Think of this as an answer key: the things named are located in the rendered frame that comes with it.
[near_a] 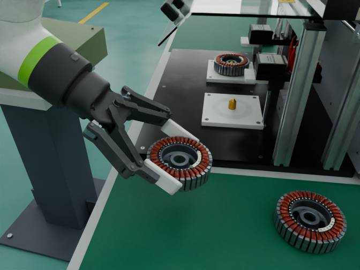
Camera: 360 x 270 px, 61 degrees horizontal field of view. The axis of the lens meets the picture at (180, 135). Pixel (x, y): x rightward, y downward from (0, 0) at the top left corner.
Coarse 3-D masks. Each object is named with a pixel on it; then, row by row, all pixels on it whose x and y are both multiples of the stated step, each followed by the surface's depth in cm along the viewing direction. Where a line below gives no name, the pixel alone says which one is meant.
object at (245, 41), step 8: (256, 24) 93; (256, 32) 89; (264, 32) 89; (272, 32) 88; (248, 40) 94; (256, 40) 90; (264, 40) 90; (272, 40) 90; (280, 40) 89; (288, 40) 89; (296, 40) 89; (280, 48) 94
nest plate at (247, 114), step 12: (216, 96) 85; (228, 96) 85; (240, 96) 85; (252, 96) 85; (204, 108) 80; (216, 108) 80; (228, 108) 80; (240, 108) 80; (252, 108) 80; (204, 120) 76; (216, 120) 76; (228, 120) 76; (240, 120) 76; (252, 120) 76
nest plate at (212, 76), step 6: (210, 60) 106; (210, 66) 102; (252, 66) 102; (210, 72) 98; (216, 72) 98; (210, 78) 95; (216, 78) 95; (222, 78) 95; (228, 78) 95; (234, 78) 95; (240, 78) 95; (252, 84) 94
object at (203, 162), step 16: (160, 144) 54; (176, 144) 55; (192, 144) 55; (160, 160) 51; (176, 160) 54; (192, 160) 55; (208, 160) 52; (176, 176) 48; (192, 176) 49; (208, 176) 52
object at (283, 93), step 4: (280, 92) 79; (284, 92) 79; (280, 96) 79; (284, 96) 77; (280, 100) 78; (284, 100) 75; (280, 104) 78; (276, 108) 82; (280, 108) 78; (280, 112) 77; (280, 116) 77; (280, 120) 77
